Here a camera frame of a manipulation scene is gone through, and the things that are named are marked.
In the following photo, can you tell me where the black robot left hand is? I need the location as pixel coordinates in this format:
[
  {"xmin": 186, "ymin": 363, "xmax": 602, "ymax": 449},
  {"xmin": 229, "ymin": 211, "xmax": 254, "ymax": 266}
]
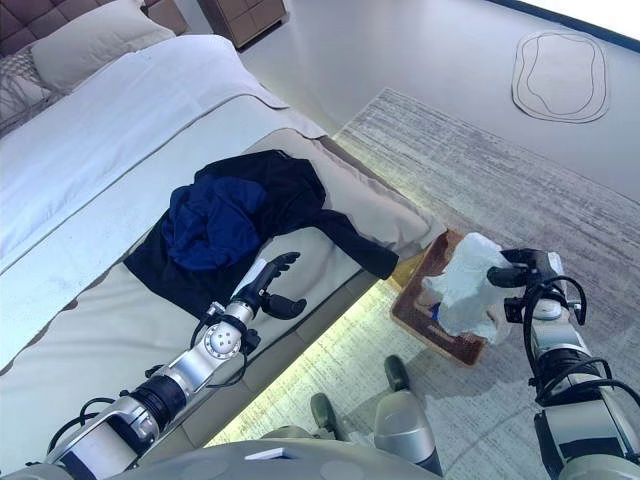
[{"xmin": 232, "ymin": 251, "xmax": 308, "ymax": 321}]

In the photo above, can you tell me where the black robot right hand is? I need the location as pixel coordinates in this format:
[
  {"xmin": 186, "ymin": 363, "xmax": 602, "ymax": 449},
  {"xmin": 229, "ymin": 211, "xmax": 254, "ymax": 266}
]
[{"xmin": 487, "ymin": 248, "xmax": 564, "ymax": 289}]

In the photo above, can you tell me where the white shirt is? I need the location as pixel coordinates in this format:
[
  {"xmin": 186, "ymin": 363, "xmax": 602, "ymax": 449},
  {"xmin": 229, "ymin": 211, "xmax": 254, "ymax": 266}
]
[{"xmin": 421, "ymin": 232, "xmax": 511, "ymax": 346}]

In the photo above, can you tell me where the dark blue garment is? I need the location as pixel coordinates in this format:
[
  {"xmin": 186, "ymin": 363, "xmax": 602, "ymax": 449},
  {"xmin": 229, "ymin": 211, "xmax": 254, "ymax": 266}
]
[{"xmin": 162, "ymin": 175, "xmax": 269, "ymax": 271}]

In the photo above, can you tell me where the black garment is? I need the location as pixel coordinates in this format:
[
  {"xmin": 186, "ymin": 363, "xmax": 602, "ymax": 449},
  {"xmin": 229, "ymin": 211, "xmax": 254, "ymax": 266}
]
[{"xmin": 123, "ymin": 148, "xmax": 400, "ymax": 321}]

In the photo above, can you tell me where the woven wicker basket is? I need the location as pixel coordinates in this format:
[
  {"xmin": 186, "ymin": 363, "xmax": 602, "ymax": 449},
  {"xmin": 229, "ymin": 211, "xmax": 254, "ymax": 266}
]
[{"xmin": 389, "ymin": 228, "xmax": 506, "ymax": 369}]

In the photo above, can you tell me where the bed with beige cover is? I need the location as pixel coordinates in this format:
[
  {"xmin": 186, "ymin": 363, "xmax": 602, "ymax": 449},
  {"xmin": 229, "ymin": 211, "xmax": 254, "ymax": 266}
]
[{"xmin": 0, "ymin": 128, "xmax": 447, "ymax": 469}]

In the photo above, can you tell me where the grey striped rug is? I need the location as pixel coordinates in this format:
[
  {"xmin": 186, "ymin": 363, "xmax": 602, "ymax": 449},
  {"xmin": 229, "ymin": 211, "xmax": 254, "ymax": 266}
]
[{"xmin": 204, "ymin": 87, "xmax": 640, "ymax": 480}]

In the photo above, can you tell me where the grey robot torso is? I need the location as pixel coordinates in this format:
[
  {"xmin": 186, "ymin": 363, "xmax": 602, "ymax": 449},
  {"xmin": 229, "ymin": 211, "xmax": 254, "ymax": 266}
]
[{"xmin": 134, "ymin": 434, "xmax": 441, "ymax": 480}]

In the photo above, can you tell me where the small oval beige mat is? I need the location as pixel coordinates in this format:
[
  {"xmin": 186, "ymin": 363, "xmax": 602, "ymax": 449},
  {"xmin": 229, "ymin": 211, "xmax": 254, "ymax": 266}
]
[{"xmin": 510, "ymin": 30, "xmax": 610, "ymax": 125}]

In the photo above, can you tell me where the silver robot right leg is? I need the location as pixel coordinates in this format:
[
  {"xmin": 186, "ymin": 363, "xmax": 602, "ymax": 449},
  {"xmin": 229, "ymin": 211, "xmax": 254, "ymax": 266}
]
[{"xmin": 373, "ymin": 354, "xmax": 445, "ymax": 477}]

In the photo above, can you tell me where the white duvet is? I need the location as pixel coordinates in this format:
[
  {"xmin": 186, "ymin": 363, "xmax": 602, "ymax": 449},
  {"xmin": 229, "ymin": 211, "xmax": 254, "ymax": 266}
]
[{"xmin": 0, "ymin": 33, "xmax": 329, "ymax": 274}]

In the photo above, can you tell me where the dark window floor track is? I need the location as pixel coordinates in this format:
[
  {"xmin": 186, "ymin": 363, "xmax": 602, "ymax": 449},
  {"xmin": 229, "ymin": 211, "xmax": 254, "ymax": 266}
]
[{"xmin": 514, "ymin": 0, "xmax": 640, "ymax": 39}]

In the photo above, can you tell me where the brown wooden nightstand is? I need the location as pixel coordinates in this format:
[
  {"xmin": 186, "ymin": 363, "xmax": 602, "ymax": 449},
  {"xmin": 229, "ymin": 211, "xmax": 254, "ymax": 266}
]
[{"xmin": 197, "ymin": 0, "xmax": 289, "ymax": 50}]

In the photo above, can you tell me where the plain beige pillow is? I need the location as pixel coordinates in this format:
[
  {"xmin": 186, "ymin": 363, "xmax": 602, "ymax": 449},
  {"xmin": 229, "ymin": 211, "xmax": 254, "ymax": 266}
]
[{"xmin": 30, "ymin": 2, "xmax": 176, "ymax": 94}]

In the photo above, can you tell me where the patterned grey cushion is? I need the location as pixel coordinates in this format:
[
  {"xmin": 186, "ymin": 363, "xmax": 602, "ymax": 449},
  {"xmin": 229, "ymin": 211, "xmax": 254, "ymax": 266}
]
[{"xmin": 0, "ymin": 49, "xmax": 54, "ymax": 139}]

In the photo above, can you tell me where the brown tufted headboard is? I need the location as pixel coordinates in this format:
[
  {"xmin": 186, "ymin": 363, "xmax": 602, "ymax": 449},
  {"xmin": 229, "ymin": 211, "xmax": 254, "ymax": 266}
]
[{"xmin": 0, "ymin": 0, "xmax": 189, "ymax": 56}]

